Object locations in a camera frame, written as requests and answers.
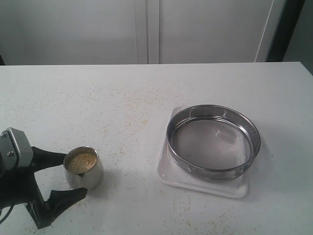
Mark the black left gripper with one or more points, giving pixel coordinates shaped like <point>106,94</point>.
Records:
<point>19,186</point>

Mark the stainless steel cup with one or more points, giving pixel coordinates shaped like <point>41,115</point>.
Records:
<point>90,179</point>

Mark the round steel mesh sieve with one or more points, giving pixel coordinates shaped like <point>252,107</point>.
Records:
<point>213,142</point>

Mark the yellow grain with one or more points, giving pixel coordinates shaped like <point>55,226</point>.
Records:
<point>81,163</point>

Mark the white square plastic tray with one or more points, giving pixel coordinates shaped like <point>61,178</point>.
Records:
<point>170,173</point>

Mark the white cabinet doors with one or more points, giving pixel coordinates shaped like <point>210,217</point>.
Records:
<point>77,32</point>

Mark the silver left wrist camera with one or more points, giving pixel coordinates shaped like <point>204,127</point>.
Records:
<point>15,149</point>

